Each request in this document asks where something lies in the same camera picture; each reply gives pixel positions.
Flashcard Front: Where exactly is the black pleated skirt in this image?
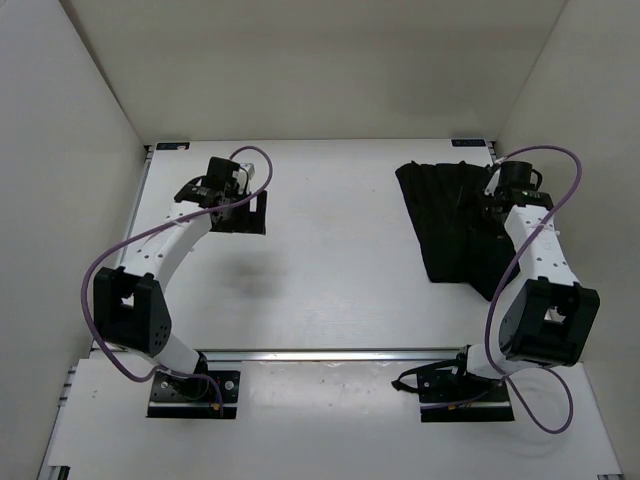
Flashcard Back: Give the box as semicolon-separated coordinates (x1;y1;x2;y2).
395;162;515;301

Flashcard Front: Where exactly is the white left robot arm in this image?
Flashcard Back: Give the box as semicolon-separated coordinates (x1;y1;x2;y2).
89;157;267;398

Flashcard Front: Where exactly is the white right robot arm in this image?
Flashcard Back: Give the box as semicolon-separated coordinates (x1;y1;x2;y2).
448;187;600;401

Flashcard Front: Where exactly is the right blue table label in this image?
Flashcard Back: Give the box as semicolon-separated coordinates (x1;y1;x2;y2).
451;139;487;148

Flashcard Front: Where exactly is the blue table label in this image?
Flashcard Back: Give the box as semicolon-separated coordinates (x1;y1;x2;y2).
155;142;190;151
451;139;487;148

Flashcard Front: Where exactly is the left blue table label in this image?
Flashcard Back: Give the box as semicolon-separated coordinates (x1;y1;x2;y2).
155;142;190;151

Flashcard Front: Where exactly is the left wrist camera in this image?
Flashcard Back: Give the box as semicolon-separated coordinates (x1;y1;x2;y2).
233;163;255;195

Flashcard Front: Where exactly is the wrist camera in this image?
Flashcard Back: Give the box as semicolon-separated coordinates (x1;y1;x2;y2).
495;161;543;192
233;163;255;195

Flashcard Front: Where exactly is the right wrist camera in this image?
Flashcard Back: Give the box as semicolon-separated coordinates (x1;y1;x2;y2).
495;161;543;192

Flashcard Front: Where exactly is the aluminium front rail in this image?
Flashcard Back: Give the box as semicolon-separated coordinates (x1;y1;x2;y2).
203;348;459;362

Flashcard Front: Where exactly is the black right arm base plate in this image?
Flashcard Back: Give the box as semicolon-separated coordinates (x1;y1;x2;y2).
391;360;515;423

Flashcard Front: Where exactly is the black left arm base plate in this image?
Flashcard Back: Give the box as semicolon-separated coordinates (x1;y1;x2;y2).
147;370;241;420

